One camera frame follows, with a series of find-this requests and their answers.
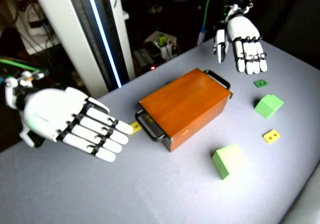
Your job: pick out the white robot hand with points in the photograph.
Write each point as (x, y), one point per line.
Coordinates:
(47, 114)
(241, 26)

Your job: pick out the grey table cloth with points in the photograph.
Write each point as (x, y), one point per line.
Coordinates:
(75, 189)

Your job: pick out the small dark green two-hole block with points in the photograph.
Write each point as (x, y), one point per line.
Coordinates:
(261, 83)

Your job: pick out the white device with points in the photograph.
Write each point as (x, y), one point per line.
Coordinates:
(35, 16)

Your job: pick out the white column with blue light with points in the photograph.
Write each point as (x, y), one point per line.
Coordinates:
(65, 34)

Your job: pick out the light green wedge block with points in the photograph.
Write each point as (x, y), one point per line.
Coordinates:
(222, 166)

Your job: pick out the white power strip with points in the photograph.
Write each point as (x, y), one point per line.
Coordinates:
(152, 37)

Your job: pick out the small yellow two-hole block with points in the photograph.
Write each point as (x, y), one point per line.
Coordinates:
(271, 136)
(135, 127)

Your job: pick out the light green house-shaped block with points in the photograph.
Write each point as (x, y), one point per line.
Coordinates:
(268, 105)

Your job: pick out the grey ribbed device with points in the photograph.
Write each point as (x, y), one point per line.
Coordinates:
(142, 56)

